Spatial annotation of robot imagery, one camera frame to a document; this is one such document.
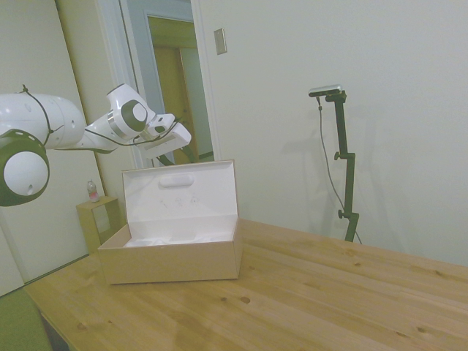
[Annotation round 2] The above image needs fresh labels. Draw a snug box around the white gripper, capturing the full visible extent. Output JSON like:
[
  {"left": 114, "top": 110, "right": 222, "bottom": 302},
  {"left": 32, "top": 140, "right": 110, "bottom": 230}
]
[{"left": 140, "top": 126, "right": 197, "bottom": 167}]

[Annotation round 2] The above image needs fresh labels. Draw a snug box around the open cardboard box white inside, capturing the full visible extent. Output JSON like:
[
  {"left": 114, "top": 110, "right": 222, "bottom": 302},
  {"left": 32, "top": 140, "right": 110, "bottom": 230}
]
[{"left": 97, "top": 158, "right": 243, "bottom": 286}]

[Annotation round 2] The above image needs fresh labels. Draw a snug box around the wooden hallway door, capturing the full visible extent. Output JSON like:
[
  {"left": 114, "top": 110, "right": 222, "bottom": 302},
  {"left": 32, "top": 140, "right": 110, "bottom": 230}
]
[{"left": 153, "top": 46, "right": 200, "bottom": 165}]

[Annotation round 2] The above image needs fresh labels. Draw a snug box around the small clear bottle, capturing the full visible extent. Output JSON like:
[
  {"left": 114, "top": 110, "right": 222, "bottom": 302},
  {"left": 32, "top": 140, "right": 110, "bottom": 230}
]
[{"left": 86, "top": 179, "right": 100, "bottom": 203}]

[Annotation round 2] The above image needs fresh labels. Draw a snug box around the open blue-grey door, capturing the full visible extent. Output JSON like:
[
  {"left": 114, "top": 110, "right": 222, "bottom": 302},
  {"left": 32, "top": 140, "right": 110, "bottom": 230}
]
[{"left": 119, "top": 0, "right": 176, "bottom": 168}]

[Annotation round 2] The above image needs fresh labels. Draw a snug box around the small cardboard side stand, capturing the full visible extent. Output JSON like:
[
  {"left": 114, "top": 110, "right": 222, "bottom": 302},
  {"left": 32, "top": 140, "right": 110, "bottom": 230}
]
[{"left": 75, "top": 195, "right": 120, "bottom": 256}]

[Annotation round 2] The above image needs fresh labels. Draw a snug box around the white room door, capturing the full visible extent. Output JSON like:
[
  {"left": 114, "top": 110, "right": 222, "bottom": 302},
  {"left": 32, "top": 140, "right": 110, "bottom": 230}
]
[{"left": 0, "top": 0, "right": 107, "bottom": 295}]

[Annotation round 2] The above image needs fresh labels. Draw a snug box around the grey wall switch plate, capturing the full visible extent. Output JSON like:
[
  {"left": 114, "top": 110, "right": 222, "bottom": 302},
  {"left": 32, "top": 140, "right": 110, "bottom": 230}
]
[{"left": 214, "top": 27, "right": 228, "bottom": 56}]

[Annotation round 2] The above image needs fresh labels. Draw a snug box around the silver camera on stand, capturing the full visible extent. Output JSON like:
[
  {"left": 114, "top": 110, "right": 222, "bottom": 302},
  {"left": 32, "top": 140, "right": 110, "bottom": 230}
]
[{"left": 308, "top": 83, "right": 345, "bottom": 98}]

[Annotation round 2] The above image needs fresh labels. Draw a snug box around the black camera stand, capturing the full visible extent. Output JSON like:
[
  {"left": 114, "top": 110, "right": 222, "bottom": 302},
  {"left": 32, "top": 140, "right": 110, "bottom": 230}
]
[{"left": 324, "top": 91, "right": 361, "bottom": 244}]

